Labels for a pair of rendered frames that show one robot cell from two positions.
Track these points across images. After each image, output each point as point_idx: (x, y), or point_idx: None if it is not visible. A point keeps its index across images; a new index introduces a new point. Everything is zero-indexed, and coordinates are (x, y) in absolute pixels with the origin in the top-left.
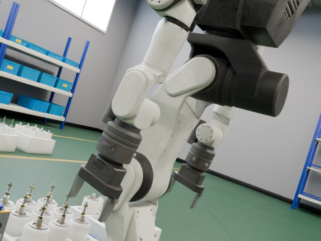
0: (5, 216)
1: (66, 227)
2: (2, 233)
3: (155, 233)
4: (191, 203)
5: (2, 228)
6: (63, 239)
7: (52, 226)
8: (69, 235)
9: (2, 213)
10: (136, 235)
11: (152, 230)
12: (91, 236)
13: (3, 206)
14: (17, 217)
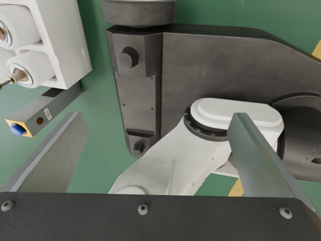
0: (30, 124)
1: (13, 35)
2: (43, 110)
3: (192, 184)
4: (233, 154)
5: (39, 114)
6: (30, 32)
7: (11, 49)
8: (19, 19)
9: (28, 129)
10: None
11: (187, 192)
12: None
13: (19, 130)
14: (1, 81)
